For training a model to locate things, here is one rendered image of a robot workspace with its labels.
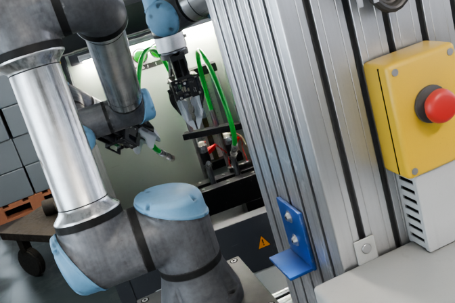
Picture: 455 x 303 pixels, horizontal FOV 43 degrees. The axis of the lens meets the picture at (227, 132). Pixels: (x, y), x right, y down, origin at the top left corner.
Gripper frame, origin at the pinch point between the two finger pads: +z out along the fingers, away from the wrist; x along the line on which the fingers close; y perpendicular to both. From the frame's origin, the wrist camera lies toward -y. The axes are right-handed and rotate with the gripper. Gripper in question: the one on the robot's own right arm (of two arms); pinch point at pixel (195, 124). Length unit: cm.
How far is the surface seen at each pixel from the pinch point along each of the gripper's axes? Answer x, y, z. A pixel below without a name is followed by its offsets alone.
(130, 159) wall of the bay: -21, -48, 17
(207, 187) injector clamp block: -0.6, -17.1, 24.6
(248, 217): 5.4, 5.7, 27.7
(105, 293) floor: -63, -165, 122
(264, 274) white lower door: 5.1, 6.3, 45.3
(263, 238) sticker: 7.8, 6.4, 34.8
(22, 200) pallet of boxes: -128, -354, 109
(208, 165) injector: 1.7, -16.2, 17.7
